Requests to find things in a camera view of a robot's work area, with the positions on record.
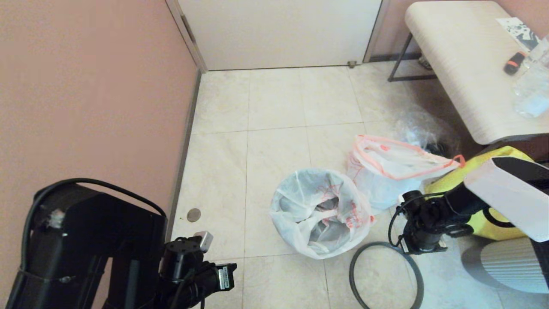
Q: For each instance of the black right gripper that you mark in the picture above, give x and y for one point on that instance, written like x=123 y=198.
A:
x=424 y=243

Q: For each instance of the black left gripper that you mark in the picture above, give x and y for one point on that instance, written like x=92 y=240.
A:
x=206 y=283

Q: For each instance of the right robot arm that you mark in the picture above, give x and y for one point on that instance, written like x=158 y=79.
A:
x=506 y=193

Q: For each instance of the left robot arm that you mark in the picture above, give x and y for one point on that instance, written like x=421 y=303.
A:
x=85 y=240

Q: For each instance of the yellow tote bag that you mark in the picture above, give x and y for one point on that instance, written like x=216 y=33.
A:
x=450 y=182

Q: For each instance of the round metal floor drain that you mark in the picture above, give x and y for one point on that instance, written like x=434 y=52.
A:
x=194 y=215

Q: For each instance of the grey ribbed round object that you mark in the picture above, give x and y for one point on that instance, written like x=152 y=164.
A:
x=506 y=266

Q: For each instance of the dark grey shoe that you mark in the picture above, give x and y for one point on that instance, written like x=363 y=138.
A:
x=424 y=63

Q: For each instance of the beige table with metal legs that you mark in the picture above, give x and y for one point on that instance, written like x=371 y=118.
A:
x=463 y=64

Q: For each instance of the clear plastic bottle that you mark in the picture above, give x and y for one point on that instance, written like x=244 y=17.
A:
x=532 y=92

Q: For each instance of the black and orange small device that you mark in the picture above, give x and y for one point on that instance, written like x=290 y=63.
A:
x=514 y=62

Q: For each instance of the black and white leaflet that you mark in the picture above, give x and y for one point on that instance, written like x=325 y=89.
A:
x=517 y=32

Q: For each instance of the white door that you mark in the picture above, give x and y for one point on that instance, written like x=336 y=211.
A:
x=279 y=34

